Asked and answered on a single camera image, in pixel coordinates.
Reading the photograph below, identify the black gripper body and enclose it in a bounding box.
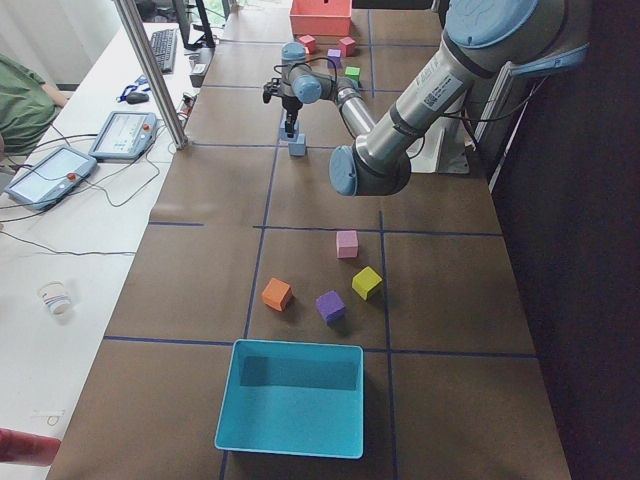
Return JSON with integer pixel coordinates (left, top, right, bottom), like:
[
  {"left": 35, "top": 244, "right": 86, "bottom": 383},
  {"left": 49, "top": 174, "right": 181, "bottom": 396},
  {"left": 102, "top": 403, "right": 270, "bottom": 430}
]
[{"left": 282, "top": 97, "right": 302, "bottom": 138}]

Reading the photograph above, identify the light blue foam block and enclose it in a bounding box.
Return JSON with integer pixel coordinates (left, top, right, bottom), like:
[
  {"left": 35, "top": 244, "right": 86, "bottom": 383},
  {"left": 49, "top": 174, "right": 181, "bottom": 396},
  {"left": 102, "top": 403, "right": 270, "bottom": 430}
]
[{"left": 288, "top": 133, "right": 307, "bottom": 157}]

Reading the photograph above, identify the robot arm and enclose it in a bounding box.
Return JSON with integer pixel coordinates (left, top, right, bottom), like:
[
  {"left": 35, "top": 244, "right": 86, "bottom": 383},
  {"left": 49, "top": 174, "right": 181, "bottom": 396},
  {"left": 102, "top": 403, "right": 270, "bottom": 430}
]
[{"left": 263, "top": 1, "right": 592, "bottom": 196}]

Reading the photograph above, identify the red foam block upper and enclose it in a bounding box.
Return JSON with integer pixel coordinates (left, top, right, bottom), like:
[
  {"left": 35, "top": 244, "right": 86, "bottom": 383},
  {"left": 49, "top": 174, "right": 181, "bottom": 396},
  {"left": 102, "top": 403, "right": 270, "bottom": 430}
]
[{"left": 297, "top": 35, "right": 317, "bottom": 54}]

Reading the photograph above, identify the red foam block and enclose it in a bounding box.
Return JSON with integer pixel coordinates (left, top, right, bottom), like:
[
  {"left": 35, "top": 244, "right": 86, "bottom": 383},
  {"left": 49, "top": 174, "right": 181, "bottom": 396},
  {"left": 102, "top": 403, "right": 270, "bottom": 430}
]
[
  {"left": 297, "top": 35, "right": 317, "bottom": 54},
  {"left": 338, "top": 36, "right": 356, "bottom": 57}
]

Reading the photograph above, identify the purple foam block right side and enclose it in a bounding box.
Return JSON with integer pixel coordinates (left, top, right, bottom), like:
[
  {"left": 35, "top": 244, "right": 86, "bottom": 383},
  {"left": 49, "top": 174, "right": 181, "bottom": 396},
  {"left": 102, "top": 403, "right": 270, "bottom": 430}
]
[{"left": 326, "top": 48, "right": 342, "bottom": 70}]

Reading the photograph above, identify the purple foam block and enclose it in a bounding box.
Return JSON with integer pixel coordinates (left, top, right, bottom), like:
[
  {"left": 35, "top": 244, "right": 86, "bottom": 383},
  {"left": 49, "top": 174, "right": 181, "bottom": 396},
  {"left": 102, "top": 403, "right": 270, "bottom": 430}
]
[
  {"left": 315, "top": 290, "right": 346, "bottom": 324},
  {"left": 326, "top": 48, "right": 342, "bottom": 70}
]

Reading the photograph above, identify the green foam block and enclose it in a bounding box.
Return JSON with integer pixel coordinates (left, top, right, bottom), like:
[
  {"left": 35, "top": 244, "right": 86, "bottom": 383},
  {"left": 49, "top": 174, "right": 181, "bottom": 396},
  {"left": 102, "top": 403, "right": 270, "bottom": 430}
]
[{"left": 344, "top": 66, "right": 361, "bottom": 85}]

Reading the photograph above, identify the red foam block lower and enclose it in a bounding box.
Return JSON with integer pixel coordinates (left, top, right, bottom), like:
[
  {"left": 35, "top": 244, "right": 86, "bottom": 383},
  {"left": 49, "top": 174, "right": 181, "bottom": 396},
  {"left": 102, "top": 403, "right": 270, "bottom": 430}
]
[{"left": 338, "top": 36, "right": 356, "bottom": 57}]

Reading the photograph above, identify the pink plastic bin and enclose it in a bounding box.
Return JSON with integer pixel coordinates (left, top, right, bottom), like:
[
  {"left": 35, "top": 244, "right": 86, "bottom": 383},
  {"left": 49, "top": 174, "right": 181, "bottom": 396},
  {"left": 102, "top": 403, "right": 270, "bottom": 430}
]
[{"left": 289, "top": 0, "right": 352, "bottom": 36}]

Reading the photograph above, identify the black keyboard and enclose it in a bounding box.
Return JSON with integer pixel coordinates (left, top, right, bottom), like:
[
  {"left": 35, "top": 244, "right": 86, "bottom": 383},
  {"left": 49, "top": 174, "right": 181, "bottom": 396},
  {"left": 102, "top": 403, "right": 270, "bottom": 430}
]
[{"left": 150, "top": 29, "right": 177, "bottom": 74}]

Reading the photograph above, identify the pink foam block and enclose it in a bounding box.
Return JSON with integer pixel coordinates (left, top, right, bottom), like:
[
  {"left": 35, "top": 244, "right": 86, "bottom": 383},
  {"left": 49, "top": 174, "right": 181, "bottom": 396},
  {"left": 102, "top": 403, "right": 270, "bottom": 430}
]
[{"left": 336, "top": 230, "right": 359, "bottom": 259}]

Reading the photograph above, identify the black computer mouse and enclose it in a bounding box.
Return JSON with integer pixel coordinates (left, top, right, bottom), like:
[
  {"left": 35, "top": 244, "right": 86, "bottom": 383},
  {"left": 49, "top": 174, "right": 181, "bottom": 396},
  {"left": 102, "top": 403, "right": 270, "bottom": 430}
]
[{"left": 125, "top": 92, "right": 149, "bottom": 105}]

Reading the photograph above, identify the teach pendant far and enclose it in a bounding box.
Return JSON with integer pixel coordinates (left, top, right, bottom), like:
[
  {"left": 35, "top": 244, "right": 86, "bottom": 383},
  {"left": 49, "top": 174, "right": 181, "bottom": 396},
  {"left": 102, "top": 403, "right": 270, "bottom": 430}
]
[{"left": 89, "top": 111, "right": 158, "bottom": 163}]

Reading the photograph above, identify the teach pendant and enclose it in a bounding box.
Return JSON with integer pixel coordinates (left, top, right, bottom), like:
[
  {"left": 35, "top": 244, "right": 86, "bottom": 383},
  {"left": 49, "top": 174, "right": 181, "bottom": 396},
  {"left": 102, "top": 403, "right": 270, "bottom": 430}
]
[
  {"left": 4, "top": 146, "right": 97, "bottom": 211},
  {"left": 89, "top": 111, "right": 158, "bottom": 163}
]

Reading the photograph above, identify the yellow foam block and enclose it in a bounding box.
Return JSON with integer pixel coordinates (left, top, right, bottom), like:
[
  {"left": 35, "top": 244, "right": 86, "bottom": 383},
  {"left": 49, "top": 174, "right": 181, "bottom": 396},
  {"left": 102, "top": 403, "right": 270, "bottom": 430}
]
[{"left": 351, "top": 266, "right": 383, "bottom": 301}]

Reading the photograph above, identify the orange foam block left side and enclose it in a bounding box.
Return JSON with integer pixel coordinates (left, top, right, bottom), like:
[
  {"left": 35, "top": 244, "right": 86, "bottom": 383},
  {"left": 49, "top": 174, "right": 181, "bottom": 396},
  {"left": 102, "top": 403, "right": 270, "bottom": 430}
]
[{"left": 261, "top": 277, "right": 293, "bottom": 312}]

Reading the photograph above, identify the purple foam block left side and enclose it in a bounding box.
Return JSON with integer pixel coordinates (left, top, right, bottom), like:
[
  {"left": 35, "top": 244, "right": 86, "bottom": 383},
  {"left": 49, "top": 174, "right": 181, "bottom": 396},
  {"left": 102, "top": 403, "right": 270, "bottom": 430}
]
[{"left": 315, "top": 290, "right": 346, "bottom": 324}]

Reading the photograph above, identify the teach pendant near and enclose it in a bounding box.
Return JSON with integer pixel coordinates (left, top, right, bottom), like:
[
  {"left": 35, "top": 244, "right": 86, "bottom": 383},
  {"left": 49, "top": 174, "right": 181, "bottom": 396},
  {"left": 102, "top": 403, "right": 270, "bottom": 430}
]
[{"left": 4, "top": 146, "right": 97, "bottom": 211}]

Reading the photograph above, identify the person in green shirt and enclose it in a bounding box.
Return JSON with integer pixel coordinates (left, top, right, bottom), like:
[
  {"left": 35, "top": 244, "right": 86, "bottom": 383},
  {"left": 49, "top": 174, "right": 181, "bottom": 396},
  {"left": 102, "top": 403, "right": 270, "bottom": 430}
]
[{"left": 1, "top": 55, "right": 68, "bottom": 156}]

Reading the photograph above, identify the teal plastic bin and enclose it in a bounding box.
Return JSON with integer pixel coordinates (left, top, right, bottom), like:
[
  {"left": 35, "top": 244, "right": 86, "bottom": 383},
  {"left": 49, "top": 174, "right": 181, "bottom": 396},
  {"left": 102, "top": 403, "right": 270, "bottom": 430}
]
[{"left": 214, "top": 339, "right": 364, "bottom": 459}]

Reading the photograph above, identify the paper cup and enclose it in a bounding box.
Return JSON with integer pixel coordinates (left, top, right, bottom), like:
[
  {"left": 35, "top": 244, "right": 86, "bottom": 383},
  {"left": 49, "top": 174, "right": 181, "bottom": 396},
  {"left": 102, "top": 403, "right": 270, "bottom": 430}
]
[{"left": 37, "top": 281, "right": 72, "bottom": 315}]

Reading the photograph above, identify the red cylinder object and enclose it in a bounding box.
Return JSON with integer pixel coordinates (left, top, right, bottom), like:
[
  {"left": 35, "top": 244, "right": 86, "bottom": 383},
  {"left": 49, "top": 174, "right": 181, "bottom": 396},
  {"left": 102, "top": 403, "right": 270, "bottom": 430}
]
[{"left": 1, "top": 428, "right": 61, "bottom": 466}]

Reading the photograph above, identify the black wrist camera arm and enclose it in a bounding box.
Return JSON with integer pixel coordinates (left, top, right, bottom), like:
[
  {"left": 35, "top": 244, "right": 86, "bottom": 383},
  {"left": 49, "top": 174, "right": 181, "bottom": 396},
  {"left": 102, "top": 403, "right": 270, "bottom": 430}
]
[{"left": 262, "top": 77, "right": 282, "bottom": 104}]

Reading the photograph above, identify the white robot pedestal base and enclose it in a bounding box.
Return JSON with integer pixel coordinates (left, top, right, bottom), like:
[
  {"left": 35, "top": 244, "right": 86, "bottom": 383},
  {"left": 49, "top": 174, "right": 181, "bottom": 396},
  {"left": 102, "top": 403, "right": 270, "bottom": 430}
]
[{"left": 407, "top": 118, "right": 470, "bottom": 175}]

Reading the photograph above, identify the aluminium frame post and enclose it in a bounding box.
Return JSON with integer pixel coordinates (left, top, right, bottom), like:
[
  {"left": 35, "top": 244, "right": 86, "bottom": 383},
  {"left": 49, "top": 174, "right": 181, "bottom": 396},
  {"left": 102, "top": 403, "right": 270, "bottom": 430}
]
[{"left": 113, "top": 0, "right": 188, "bottom": 150}]

